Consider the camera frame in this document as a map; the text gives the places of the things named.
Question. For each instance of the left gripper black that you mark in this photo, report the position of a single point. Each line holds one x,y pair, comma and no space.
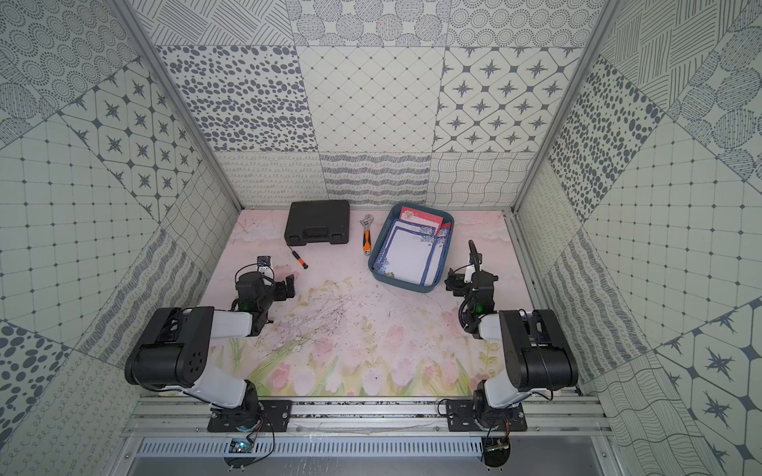
280,289

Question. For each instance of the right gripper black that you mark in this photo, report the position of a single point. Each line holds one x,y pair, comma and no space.
458,279

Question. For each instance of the blue floral stationery paper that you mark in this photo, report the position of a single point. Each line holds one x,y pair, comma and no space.
412,254

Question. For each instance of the teal plastic storage box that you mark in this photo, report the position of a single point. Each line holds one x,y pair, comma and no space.
393,214

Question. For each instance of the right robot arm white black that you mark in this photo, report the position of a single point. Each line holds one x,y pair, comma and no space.
538,360

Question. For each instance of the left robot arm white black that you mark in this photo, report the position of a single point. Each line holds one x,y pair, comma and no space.
172,355

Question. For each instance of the red bordered stationery paper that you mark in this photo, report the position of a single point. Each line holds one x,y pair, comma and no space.
421,217

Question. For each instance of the small orange black screwdriver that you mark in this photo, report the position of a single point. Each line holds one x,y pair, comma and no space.
301,261

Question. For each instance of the black plastic tool case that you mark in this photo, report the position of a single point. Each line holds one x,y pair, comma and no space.
318,221

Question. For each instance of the left green circuit board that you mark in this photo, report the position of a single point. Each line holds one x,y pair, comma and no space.
239,454

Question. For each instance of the right round circuit board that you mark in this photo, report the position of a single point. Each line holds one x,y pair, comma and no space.
495,451

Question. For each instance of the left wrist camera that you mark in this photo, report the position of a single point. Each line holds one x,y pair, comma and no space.
263,263

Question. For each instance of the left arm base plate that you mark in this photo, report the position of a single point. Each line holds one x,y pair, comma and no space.
270,416

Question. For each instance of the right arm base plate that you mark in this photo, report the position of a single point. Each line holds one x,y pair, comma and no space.
468,416

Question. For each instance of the aluminium mounting rail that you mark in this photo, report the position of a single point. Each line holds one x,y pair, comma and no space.
567,415

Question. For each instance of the white slotted cable duct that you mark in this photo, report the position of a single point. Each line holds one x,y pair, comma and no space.
459,446

